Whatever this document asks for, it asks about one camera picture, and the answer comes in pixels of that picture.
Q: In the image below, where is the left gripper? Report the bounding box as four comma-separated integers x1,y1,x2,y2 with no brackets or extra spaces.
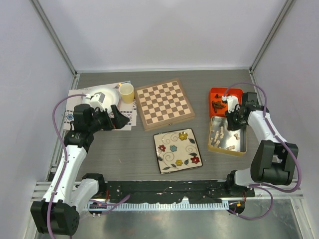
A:
88,105,129,133

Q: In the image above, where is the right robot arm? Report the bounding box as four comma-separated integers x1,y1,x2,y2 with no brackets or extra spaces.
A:
222,92,300,197

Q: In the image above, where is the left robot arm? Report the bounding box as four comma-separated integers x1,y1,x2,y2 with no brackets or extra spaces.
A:
30,104,129,238

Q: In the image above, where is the dark chess pieces pile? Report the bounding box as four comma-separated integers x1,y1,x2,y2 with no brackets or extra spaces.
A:
211,94,226,113

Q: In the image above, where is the light chess pieces pile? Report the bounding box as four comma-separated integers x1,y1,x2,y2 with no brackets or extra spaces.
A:
209,126,224,148

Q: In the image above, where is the patterned placemat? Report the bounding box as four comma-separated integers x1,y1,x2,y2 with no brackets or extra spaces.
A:
63,81,137,130

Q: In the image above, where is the light piece lying tin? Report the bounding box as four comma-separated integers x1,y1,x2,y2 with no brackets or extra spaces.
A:
234,133,240,140
226,145,236,150

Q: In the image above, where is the orange plastic box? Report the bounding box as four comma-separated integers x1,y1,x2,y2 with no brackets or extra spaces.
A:
209,87,243,118

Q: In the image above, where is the white round bowl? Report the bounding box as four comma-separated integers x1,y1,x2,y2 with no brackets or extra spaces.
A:
82,86,119,113

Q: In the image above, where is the gold metal tin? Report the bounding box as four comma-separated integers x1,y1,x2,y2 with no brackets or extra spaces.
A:
207,116,247,156

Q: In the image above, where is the light piece lying tin bottom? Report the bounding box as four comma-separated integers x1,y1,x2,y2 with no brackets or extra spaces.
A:
226,145,236,150

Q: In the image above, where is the yellow mug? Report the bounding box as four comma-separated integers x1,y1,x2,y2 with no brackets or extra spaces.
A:
119,83,135,104

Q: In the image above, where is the wooden chessboard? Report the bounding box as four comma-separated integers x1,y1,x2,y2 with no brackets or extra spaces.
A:
135,78,195,131

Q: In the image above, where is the floral square plate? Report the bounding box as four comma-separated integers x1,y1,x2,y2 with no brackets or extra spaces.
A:
153,128,203,174

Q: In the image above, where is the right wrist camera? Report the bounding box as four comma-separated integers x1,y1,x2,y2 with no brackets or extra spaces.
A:
221,95,239,113

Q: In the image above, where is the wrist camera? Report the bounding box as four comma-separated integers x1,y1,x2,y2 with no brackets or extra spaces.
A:
85,92,105,112
221,95,239,113

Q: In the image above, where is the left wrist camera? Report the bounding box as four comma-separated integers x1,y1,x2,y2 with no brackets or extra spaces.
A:
85,92,105,112

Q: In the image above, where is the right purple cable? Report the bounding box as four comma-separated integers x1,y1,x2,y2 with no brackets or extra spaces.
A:
223,82,303,220

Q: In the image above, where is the purple cable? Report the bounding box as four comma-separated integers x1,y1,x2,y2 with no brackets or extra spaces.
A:
223,82,303,220
46,93,88,239

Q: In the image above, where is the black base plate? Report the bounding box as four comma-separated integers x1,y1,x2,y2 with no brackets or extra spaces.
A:
93,180,255,204

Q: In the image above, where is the white slotted cable duct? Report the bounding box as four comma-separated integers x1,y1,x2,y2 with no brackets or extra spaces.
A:
82,201,230,212

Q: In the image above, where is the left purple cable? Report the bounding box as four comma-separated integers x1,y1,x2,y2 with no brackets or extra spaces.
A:
46,93,88,239

